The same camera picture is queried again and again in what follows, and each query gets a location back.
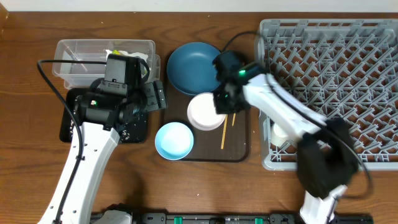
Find pink bowl with rice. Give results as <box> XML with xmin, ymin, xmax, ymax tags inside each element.
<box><xmin>187</xmin><ymin>93</ymin><xmax>226</xmax><ymax>131</ymax></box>

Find white napkin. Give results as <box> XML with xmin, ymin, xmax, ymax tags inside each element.
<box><xmin>104</xmin><ymin>49</ymin><xmax>150</xmax><ymax>79</ymax></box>

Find light blue bowl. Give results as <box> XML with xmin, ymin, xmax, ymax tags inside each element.
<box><xmin>155</xmin><ymin>122</ymin><xmax>194</xmax><ymax>161</ymax></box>

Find white cup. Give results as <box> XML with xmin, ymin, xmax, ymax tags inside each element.
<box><xmin>271</xmin><ymin>123</ymin><xmax>294</xmax><ymax>147</ymax></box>

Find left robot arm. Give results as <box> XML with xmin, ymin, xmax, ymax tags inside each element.
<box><xmin>40</xmin><ymin>54</ymin><xmax>167</xmax><ymax>223</ymax></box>

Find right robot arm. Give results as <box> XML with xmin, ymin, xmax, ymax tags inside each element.
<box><xmin>213</xmin><ymin>51</ymin><xmax>360</xmax><ymax>223</ymax></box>

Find black waste tray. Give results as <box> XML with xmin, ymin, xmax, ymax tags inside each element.
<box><xmin>59</xmin><ymin>88</ymin><xmax>148</xmax><ymax>143</ymax></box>

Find clear plastic waste bin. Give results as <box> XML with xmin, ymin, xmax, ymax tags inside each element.
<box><xmin>52</xmin><ymin>39</ymin><xmax>160</xmax><ymax>90</ymax></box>

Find right wooden chopstick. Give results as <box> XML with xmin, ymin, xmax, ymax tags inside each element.
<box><xmin>232</xmin><ymin>113</ymin><xmax>236</xmax><ymax>126</ymax></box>

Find wooden chopstick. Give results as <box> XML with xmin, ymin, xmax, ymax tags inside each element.
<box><xmin>232</xmin><ymin>113</ymin><xmax>236</xmax><ymax>126</ymax></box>
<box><xmin>220</xmin><ymin>114</ymin><xmax>228</xmax><ymax>149</ymax></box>

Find left wooden chopstick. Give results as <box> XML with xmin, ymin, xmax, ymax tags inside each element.
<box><xmin>220</xmin><ymin>114</ymin><xmax>228</xmax><ymax>149</ymax></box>

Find spilled rice grains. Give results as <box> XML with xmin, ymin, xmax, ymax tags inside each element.
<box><xmin>59</xmin><ymin>113</ymin><xmax>148</xmax><ymax>143</ymax></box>

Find brown serving tray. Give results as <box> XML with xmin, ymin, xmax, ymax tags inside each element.
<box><xmin>159</xmin><ymin>49</ymin><xmax>251</xmax><ymax>163</ymax></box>

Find dark blue plate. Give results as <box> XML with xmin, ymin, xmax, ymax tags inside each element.
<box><xmin>167</xmin><ymin>42</ymin><xmax>220</xmax><ymax>96</ymax></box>

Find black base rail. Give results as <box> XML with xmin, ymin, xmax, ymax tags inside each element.
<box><xmin>89</xmin><ymin>213</ymin><xmax>374</xmax><ymax>224</ymax></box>

